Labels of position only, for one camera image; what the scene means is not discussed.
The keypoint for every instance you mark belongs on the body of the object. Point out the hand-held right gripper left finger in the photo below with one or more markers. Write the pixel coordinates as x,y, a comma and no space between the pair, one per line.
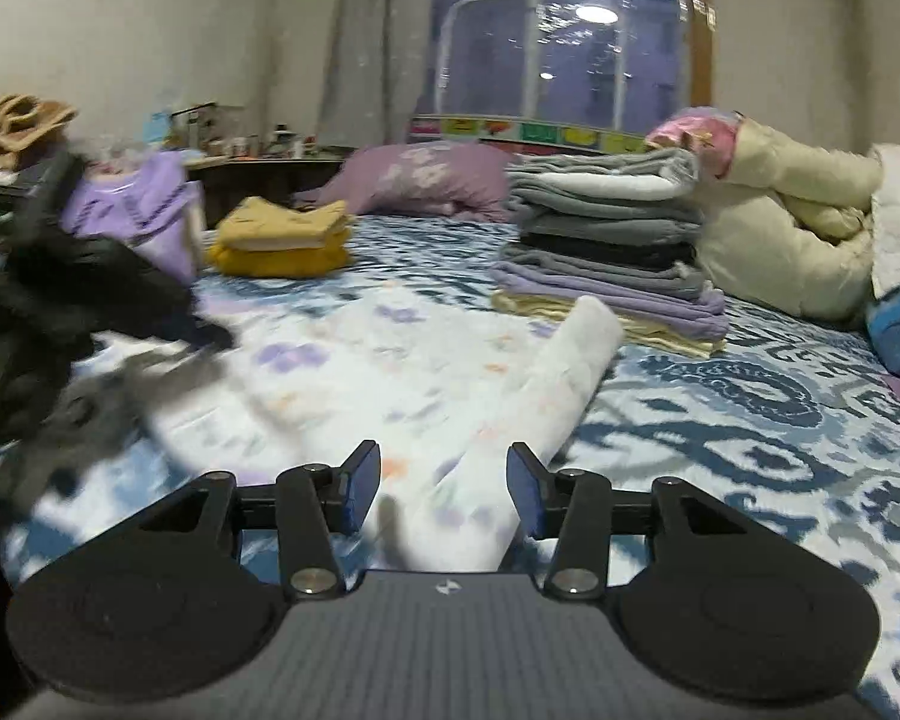
364,486

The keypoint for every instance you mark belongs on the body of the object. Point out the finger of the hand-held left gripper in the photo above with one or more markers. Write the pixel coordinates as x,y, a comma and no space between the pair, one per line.
187,322

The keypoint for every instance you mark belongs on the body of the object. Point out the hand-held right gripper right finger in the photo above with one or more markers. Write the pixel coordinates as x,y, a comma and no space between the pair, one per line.
525,493

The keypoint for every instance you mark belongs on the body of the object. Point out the white floral print garment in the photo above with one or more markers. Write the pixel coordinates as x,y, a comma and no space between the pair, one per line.
420,360

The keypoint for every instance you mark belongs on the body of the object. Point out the yellow folded clothes pile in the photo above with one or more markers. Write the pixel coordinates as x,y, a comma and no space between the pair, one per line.
285,240

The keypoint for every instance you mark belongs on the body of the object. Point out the stack of folded clothes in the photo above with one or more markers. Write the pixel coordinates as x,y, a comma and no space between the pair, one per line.
607,240

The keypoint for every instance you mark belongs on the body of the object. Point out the purple garment with dark trim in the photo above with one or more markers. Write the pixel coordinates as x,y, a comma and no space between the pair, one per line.
139,202

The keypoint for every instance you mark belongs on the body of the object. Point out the dark wooden desk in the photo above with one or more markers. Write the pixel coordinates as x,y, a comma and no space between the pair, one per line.
255,172

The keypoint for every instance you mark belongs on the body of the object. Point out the blue patterned bed sheet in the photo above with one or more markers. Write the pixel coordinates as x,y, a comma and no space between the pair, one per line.
720,427

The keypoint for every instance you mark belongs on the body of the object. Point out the tan plush cloth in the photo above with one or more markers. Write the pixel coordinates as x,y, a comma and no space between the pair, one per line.
15,124

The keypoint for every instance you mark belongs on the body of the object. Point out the purple floral pillow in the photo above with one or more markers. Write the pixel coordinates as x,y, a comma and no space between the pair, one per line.
427,176

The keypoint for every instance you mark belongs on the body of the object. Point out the grey curtain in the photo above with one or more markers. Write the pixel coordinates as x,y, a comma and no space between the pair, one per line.
379,37

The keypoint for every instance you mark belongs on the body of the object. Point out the colourful printed strip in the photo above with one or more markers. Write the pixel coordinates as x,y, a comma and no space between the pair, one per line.
540,131

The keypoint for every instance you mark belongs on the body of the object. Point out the cream puffy jacket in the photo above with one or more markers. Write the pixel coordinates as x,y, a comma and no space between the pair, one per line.
780,225

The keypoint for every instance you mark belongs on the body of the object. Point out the pink patterned cloth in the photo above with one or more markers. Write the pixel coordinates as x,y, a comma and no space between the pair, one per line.
694,129

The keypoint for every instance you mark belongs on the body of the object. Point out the window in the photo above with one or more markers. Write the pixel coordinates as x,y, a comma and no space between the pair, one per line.
562,37

